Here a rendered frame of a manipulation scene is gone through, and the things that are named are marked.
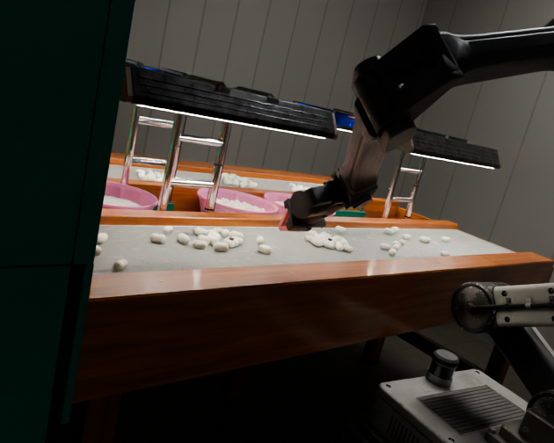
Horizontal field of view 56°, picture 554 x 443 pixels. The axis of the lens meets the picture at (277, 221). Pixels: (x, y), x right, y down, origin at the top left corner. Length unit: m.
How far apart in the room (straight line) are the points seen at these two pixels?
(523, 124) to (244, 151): 1.67
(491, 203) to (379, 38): 1.36
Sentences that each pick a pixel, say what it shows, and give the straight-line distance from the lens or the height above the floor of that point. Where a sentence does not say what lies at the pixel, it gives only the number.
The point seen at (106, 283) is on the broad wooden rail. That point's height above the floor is 0.76.
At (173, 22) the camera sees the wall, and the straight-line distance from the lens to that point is 3.11.
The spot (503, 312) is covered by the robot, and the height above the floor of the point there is 0.76.
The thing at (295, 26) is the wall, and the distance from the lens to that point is 3.47.
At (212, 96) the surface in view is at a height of 1.09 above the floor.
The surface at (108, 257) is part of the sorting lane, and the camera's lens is 1.10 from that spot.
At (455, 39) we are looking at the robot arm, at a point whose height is 1.24.
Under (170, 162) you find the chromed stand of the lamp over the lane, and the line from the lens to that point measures 1.39.
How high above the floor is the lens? 1.13
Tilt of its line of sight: 13 degrees down
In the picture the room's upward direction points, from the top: 14 degrees clockwise
